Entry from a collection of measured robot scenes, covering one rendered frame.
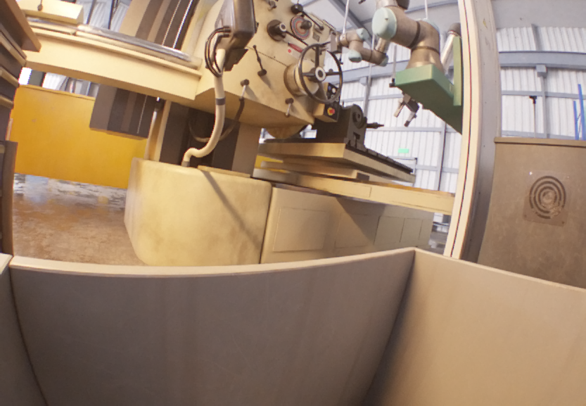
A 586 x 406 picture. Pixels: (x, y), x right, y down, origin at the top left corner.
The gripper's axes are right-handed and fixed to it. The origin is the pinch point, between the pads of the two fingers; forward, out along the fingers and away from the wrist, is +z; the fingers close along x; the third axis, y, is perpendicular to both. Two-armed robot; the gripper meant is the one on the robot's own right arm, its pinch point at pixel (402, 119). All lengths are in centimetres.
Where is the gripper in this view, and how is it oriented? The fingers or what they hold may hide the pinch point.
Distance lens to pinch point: 160.1
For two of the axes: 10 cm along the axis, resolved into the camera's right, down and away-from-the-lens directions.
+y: 4.6, 4.9, -7.4
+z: -5.0, 8.3, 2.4
